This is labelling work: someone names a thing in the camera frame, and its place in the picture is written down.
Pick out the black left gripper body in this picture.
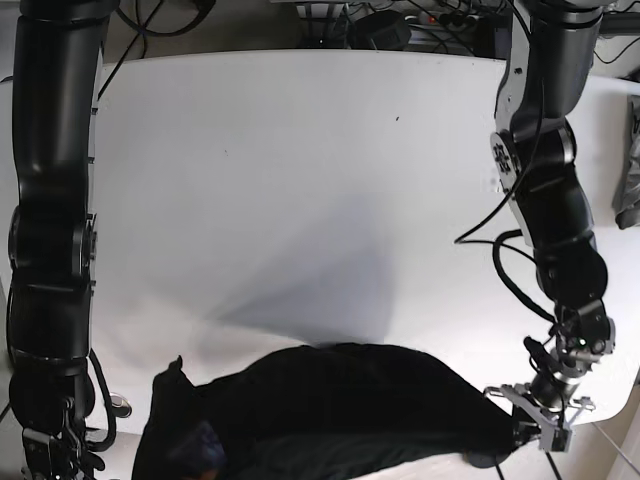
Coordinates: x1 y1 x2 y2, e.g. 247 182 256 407
483 373 595 432

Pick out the black T-shirt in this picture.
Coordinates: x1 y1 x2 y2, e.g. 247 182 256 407
132 343 516 479

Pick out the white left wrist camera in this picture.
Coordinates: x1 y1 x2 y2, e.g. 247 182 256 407
539 424 573 452

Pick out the grey T-shirt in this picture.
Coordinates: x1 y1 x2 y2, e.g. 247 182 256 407
613 95 639 230

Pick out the left silver table grommet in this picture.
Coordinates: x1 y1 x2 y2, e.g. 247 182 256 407
110 393 133 419

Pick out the black round stand base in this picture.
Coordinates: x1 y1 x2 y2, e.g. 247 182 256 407
463 450 513 469

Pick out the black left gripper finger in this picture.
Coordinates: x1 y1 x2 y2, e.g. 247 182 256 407
513 420 540 445

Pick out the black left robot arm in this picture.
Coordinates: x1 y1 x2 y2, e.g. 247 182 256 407
490 1 615 452

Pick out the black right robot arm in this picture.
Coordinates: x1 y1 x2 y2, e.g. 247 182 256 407
6 1 117 479

